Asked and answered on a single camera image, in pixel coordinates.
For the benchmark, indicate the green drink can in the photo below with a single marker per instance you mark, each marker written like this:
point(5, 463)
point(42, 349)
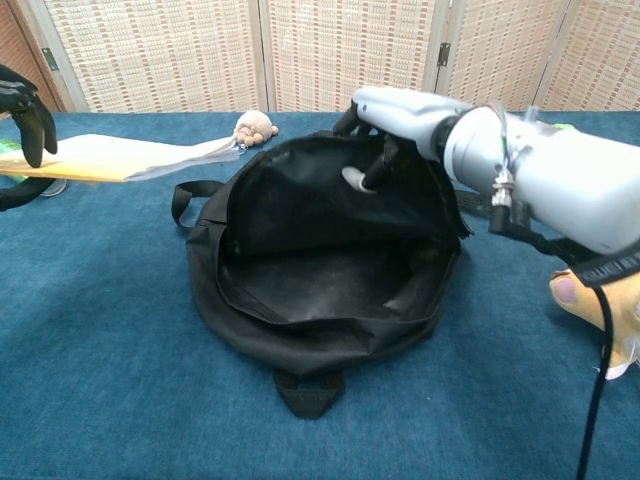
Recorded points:
point(9, 147)

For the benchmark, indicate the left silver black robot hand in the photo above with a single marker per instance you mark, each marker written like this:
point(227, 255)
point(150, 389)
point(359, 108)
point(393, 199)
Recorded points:
point(32, 125)

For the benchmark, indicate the black metal screen hinge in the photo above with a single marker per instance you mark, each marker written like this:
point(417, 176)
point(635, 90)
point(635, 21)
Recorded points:
point(443, 54)
point(47, 56)

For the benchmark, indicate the yellow plush animal toy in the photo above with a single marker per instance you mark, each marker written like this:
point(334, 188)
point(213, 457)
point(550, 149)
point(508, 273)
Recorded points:
point(625, 320)

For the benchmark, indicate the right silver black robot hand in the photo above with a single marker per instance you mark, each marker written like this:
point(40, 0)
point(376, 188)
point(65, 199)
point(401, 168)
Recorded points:
point(405, 117)

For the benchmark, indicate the white and yellow book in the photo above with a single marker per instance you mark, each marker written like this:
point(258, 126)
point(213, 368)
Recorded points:
point(100, 160)

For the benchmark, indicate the black fabric backpack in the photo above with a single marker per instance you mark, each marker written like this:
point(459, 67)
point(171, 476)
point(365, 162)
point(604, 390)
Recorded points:
point(310, 285)

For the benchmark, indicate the woven folding screen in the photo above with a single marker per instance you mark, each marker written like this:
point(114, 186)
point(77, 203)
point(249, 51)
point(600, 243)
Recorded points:
point(160, 50)

